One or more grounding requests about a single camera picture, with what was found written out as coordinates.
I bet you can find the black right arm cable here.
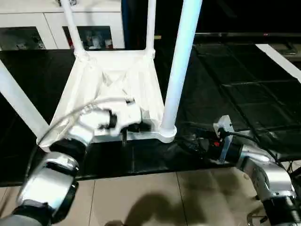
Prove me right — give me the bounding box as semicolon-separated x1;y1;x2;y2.
221;130;301;174

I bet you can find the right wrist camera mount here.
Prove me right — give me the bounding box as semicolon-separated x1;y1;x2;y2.
213;114;234;165

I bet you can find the white glass-door cabinet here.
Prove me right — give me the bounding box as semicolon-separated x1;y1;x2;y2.
0;0;125;50

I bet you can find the black work mat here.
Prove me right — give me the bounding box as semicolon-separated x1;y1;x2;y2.
0;43;301;186

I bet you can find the white plastic table leg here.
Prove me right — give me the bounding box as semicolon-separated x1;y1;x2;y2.
61;0;90;61
161;0;203;132
144;0;158;57
0;60;50;140

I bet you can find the white plastic table top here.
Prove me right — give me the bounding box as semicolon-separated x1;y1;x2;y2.
36;48;177;153

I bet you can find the black metal rail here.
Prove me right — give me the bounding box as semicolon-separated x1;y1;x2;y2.
195;32;301;39

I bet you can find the white flat strip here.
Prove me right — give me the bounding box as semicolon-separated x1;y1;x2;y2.
255;43;301;83

